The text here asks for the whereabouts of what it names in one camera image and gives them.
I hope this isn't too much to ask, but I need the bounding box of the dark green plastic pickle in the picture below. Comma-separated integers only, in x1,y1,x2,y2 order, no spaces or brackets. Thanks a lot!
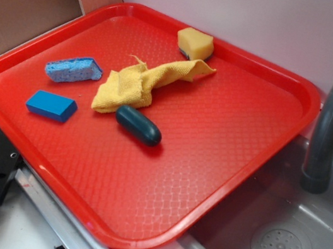
115,105,162,147

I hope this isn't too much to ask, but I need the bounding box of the red plastic tray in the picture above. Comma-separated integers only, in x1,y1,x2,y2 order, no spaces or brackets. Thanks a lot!
0,3,320,249

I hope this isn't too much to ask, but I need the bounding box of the yellow cloth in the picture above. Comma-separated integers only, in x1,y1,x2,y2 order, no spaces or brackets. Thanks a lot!
91,58,216,113

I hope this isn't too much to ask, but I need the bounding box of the yellow sponge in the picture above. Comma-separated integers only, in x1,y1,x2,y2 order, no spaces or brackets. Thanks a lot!
177,27,214,61

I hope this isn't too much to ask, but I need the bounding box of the light blue sponge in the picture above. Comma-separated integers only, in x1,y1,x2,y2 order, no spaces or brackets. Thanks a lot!
45,57,103,83

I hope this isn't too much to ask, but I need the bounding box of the blue rectangular block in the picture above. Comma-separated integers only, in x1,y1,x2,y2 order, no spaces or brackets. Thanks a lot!
25,90,78,122

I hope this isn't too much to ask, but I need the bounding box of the aluminium rail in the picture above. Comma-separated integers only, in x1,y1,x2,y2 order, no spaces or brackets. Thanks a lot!
0,98,151,249

